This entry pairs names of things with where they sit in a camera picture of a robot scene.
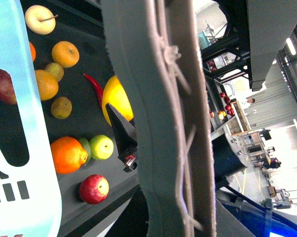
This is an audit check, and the left gripper grey ribbed left finger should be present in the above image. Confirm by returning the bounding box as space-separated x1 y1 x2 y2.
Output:
102 0 193 237

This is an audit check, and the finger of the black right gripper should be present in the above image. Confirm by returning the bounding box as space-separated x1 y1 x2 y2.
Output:
105 103 138 172

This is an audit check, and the left gripper grey ribbed right finger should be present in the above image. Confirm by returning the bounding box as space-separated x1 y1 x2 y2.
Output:
168 0 217 237

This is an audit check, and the large yellow lemon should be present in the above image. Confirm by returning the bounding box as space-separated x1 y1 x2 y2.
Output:
102 75 134 126

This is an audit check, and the light blue basket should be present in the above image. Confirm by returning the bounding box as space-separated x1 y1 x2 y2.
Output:
0 0 62 237

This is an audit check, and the black metal produce shelf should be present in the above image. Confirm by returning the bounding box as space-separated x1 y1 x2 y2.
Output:
15 0 253 237

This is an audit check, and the green apple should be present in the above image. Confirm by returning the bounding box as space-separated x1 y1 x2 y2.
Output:
89 134 114 160

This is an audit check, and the red chili pepper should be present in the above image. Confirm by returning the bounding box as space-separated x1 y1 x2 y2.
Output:
83 73 104 109

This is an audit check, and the large orange citrus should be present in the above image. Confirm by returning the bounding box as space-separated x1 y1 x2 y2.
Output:
50 136 88 174

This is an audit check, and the red apple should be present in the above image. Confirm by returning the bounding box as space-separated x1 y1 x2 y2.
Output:
79 174 110 204

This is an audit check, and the pale yellow pear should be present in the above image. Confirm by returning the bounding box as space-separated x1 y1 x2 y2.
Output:
25 5 58 35

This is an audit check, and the person in white shirt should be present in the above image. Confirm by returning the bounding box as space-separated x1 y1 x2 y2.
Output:
239 98 256 110

